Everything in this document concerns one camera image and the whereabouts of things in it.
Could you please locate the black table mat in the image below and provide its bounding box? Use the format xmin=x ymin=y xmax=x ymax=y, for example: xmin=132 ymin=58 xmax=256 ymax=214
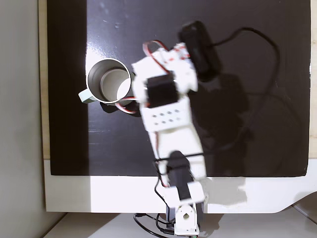
xmin=47 ymin=0 xmax=312 ymax=178

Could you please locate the black camera cable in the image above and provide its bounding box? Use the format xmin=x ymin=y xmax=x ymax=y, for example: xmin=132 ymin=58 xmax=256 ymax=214
xmin=153 ymin=26 xmax=282 ymax=208

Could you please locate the pale green steel-rimmed cup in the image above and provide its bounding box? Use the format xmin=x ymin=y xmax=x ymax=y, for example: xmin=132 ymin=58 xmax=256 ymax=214
xmin=78 ymin=58 xmax=135 ymax=105

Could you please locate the red servo cable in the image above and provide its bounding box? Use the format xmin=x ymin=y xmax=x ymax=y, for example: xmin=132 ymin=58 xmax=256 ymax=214
xmin=143 ymin=40 xmax=175 ymax=75
xmin=115 ymin=96 xmax=140 ymax=115

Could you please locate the black oval camera box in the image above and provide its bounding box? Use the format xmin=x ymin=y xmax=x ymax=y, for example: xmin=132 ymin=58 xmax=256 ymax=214
xmin=178 ymin=21 xmax=222 ymax=82

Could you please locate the black base cable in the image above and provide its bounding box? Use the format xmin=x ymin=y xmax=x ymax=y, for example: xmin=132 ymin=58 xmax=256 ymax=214
xmin=133 ymin=212 xmax=175 ymax=236

